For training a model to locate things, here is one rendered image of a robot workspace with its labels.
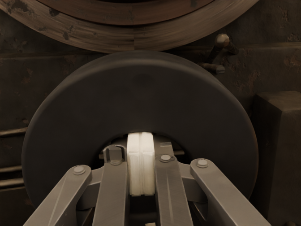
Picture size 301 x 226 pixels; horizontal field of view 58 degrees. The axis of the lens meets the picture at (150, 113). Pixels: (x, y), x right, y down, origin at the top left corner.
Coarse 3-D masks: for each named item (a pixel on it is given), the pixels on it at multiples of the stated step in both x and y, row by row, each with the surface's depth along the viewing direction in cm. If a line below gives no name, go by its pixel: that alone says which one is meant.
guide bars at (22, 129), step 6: (0, 132) 46; (6, 132) 46; (12, 132) 46; (18, 132) 46; (24, 132) 46; (180, 150) 47; (102, 156) 46; (180, 156) 47; (0, 168) 46; (6, 168) 46; (12, 168) 46; (18, 168) 46; (0, 174) 46
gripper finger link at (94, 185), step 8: (128, 168) 15; (96, 176) 14; (128, 176) 15; (96, 184) 14; (128, 184) 15; (88, 192) 13; (96, 192) 14; (128, 192) 15; (80, 200) 14; (88, 200) 14; (96, 200) 14; (80, 208) 14; (88, 208) 14
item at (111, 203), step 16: (112, 144) 14; (112, 160) 14; (112, 176) 13; (112, 192) 12; (96, 208) 11; (112, 208) 11; (128, 208) 13; (96, 224) 10; (112, 224) 10; (128, 224) 13
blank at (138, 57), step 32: (96, 64) 15; (128, 64) 15; (160, 64) 15; (192, 64) 16; (64, 96) 15; (96, 96) 15; (128, 96) 15; (160, 96) 15; (192, 96) 16; (224, 96) 16; (32, 128) 16; (64, 128) 16; (96, 128) 16; (128, 128) 16; (160, 128) 16; (192, 128) 16; (224, 128) 16; (32, 160) 17; (64, 160) 17; (96, 160) 19; (192, 160) 17; (224, 160) 17; (256, 160) 17; (32, 192) 18
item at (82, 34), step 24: (0, 0) 32; (24, 0) 32; (216, 0) 33; (240, 0) 33; (24, 24) 33; (48, 24) 33; (72, 24) 33; (96, 24) 33; (168, 24) 33; (192, 24) 34; (216, 24) 34; (96, 48) 34; (120, 48) 34; (144, 48) 34; (168, 48) 34
